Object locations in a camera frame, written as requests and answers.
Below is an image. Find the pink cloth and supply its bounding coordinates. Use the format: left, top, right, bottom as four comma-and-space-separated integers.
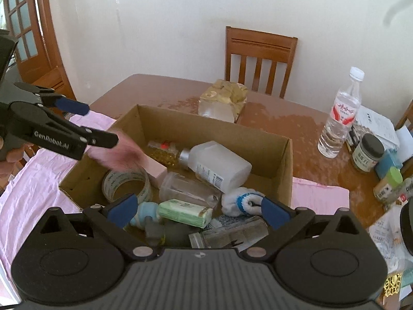
0, 110, 350, 310

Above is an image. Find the large clear jar black lid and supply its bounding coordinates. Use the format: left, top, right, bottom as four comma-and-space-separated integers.
368, 198, 413, 275

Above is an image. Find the pink carton box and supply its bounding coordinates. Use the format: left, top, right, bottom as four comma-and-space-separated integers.
86, 132, 168, 188

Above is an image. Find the wooden glass-pane door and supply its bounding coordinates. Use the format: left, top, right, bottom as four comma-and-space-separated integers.
0, 0, 77, 101

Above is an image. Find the clear water bottle red label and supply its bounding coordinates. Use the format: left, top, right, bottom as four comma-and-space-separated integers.
318, 66, 365, 159

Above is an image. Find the small blue box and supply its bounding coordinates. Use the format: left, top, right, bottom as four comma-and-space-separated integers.
374, 150, 404, 180

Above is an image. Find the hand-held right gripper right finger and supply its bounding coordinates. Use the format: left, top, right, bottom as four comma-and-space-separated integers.
245, 196, 367, 261

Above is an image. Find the small jar black lid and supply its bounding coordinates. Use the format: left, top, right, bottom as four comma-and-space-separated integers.
351, 133, 385, 175

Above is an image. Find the small capsule bottle silver cap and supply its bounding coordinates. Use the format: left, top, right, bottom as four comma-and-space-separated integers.
148, 140, 192, 169

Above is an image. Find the blue and white round toy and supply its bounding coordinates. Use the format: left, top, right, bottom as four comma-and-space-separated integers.
129, 201, 161, 230

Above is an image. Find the wooden chair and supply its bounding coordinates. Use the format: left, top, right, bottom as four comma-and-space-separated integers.
395, 99, 413, 131
225, 26, 298, 99

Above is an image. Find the small jar green lid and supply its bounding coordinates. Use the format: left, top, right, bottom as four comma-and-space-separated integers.
374, 166, 404, 205

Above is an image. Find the white plastic bottle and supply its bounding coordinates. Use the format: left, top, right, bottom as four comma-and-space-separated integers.
185, 140, 253, 193

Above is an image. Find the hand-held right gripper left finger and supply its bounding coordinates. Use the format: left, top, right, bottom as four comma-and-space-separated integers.
30, 192, 157, 261

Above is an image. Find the brown cardboard box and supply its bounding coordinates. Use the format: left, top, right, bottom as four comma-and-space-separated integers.
59, 104, 293, 251

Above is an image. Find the clear plastic jar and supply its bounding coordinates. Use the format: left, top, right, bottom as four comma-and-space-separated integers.
158, 171, 223, 210

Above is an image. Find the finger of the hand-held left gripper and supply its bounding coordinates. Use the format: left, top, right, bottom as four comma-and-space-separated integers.
14, 82, 90, 116
37, 103, 119, 148

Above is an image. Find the grey plush mouse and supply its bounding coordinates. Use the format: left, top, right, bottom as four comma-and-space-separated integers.
145, 216, 201, 249

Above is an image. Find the green tissue pack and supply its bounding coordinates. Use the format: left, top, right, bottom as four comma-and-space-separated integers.
157, 198, 213, 229

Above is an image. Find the clear tape roll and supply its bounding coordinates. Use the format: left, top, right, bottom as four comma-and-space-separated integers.
101, 168, 154, 208

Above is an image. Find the gold ornament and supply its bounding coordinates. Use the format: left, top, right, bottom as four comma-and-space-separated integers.
383, 273, 403, 298

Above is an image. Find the person's left hand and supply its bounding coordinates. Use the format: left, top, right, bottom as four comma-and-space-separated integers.
0, 135, 26, 165

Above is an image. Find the gold-topped clear packet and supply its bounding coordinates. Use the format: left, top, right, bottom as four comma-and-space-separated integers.
197, 79, 250, 124

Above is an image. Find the clear jar with brown pieces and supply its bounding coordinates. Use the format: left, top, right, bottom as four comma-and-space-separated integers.
188, 215, 270, 251

